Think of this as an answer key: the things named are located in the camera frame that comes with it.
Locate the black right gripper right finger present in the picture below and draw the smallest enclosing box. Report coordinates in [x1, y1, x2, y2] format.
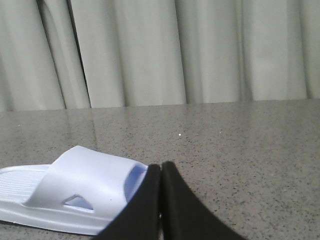
[160, 161, 244, 240]

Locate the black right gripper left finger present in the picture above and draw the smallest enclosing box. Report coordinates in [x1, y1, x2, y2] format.
[93, 164, 160, 240]

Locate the light blue slipper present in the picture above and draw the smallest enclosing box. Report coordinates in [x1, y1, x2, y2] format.
[0, 146, 148, 235]

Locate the pale green curtain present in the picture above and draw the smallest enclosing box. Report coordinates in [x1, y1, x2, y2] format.
[0, 0, 320, 112]

